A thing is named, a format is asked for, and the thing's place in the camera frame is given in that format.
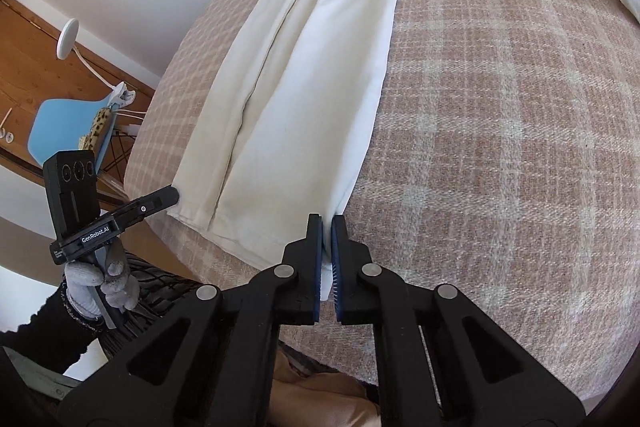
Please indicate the tan cushion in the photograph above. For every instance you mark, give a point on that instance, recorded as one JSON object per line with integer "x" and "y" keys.
{"x": 320, "y": 399}

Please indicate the light blue chair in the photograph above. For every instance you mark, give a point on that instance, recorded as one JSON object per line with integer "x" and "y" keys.
{"x": 65, "y": 127}

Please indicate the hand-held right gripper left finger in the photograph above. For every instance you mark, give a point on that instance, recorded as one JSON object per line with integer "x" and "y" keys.
{"x": 317, "y": 257}

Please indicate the leopard print cloth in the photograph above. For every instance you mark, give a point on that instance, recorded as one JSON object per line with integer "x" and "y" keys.
{"x": 97, "y": 129}

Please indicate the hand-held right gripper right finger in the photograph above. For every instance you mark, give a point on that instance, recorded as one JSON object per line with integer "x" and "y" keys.
{"x": 336, "y": 257}

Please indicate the plaid blanket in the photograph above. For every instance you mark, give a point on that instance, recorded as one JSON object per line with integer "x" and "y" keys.
{"x": 475, "y": 132}

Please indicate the white desk lamp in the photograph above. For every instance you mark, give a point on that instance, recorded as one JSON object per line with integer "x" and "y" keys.
{"x": 85, "y": 57}

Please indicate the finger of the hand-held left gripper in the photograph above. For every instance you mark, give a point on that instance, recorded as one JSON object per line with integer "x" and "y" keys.
{"x": 150, "y": 203}

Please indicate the white pants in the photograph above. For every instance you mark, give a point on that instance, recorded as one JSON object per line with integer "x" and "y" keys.
{"x": 300, "y": 97}

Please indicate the person's left forearm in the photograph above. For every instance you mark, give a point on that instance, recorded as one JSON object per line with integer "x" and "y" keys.
{"x": 35, "y": 327}

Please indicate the person's left hand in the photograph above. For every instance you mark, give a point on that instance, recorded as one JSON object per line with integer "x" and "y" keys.
{"x": 100, "y": 282}

